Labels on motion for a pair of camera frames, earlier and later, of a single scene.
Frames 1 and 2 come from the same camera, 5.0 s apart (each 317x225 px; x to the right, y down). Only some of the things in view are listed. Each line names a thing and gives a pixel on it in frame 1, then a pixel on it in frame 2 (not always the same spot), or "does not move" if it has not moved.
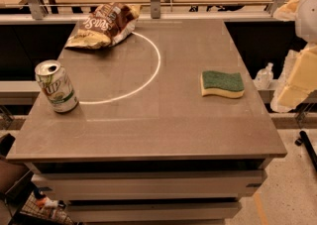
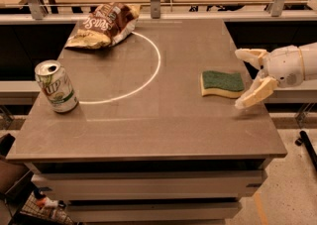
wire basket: [46, 210] does not move
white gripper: [307, 17] to [283, 65]
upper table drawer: [152, 185] does not move
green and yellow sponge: [227, 84] does not move
